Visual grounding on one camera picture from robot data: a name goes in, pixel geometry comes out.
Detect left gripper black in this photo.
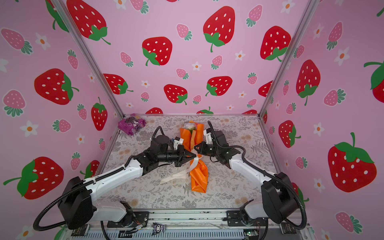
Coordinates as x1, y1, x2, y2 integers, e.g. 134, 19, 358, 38
157, 145, 197, 167

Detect orange wrapping paper sheet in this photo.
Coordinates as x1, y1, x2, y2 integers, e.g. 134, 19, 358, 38
180, 121, 209, 194

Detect white ribbon strip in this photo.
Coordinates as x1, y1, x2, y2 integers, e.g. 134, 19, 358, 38
160, 154, 202, 184

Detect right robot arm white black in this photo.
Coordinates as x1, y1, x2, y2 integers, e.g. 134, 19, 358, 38
194, 121, 308, 230

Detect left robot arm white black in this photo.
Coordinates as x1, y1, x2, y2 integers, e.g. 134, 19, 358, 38
33, 133, 199, 231

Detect purple plastic snack bag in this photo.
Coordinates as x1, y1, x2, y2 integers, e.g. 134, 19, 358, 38
118, 117, 146, 136

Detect small purple figure charm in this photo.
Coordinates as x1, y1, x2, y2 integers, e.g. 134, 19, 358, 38
152, 223, 166, 236

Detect right black label plate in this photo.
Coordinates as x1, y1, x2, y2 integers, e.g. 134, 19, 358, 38
280, 223, 297, 235

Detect black label plate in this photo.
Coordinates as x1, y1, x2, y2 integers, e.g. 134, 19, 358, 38
71, 225, 90, 237
280, 223, 297, 235

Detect left black label plate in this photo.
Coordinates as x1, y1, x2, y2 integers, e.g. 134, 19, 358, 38
71, 225, 90, 237

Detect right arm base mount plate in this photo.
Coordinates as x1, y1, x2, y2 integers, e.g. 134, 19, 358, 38
224, 210, 267, 227

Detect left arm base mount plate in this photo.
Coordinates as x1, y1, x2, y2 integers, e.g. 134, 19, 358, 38
107, 211, 150, 228

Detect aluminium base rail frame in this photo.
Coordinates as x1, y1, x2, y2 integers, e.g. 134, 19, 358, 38
56, 209, 316, 240

